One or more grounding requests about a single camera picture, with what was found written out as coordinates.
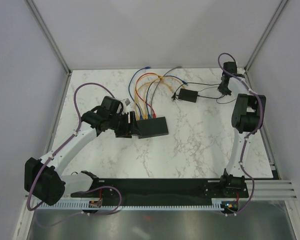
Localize right aluminium frame post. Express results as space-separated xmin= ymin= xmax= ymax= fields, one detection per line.
xmin=243 ymin=0 xmax=290 ymax=72

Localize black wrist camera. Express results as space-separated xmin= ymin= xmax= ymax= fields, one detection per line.
xmin=223 ymin=61 xmax=238 ymax=75
xmin=101 ymin=96 xmax=124 ymax=114

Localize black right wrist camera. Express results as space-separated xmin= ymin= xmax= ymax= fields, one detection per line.
xmin=223 ymin=61 xmax=238 ymax=75

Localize aluminium frame post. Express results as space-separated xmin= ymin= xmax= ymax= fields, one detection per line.
xmin=243 ymin=0 xmax=290 ymax=72
xmin=24 ymin=0 xmax=72 ymax=76

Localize black power adapter cable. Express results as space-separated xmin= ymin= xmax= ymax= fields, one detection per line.
xmin=171 ymin=82 xmax=238 ymax=104

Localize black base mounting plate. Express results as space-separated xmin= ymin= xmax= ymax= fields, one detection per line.
xmin=70 ymin=178 xmax=248 ymax=207

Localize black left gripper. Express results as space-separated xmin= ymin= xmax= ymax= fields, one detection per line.
xmin=108 ymin=111 xmax=142 ymax=139

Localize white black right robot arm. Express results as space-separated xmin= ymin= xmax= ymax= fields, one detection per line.
xmin=218 ymin=73 xmax=267 ymax=198

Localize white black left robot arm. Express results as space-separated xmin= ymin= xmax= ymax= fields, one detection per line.
xmin=24 ymin=109 xmax=141 ymax=206

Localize yellow ethernet cable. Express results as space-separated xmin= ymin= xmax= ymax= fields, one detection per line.
xmin=134 ymin=74 xmax=183 ymax=119
xmin=138 ymin=76 xmax=176 ymax=119

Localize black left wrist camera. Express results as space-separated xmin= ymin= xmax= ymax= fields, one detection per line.
xmin=101 ymin=96 xmax=124 ymax=114

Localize red ethernet cable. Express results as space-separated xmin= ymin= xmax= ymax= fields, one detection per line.
xmin=135 ymin=72 xmax=163 ymax=118

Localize left aluminium frame post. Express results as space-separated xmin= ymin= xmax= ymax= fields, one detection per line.
xmin=24 ymin=0 xmax=72 ymax=76

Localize black network switch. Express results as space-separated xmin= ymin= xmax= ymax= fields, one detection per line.
xmin=136 ymin=116 xmax=169 ymax=139

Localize white slotted cable duct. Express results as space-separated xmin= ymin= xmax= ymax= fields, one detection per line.
xmin=38 ymin=199 xmax=238 ymax=211

